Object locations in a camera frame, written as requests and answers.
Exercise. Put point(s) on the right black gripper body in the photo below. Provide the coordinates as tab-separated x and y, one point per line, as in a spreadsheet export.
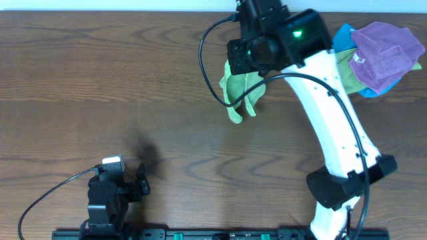
238	58

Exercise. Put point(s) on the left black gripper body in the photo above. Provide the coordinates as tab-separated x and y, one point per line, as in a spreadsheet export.
135	190

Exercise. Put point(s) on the light green microfiber cloth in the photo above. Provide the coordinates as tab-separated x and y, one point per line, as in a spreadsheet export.
234	86

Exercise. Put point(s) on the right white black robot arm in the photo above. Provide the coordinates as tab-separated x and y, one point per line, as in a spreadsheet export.
298	48

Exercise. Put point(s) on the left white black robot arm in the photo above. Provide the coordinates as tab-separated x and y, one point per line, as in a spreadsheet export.
109	198

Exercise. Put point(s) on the olive green microfiber cloth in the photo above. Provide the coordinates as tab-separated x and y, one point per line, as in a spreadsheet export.
377	70

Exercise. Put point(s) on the blue microfiber cloth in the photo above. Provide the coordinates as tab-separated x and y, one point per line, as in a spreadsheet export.
345	47

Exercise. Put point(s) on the purple microfiber cloth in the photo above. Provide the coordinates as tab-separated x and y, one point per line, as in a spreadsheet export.
379	36

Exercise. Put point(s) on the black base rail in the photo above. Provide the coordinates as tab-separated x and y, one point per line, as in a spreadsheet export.
161	234

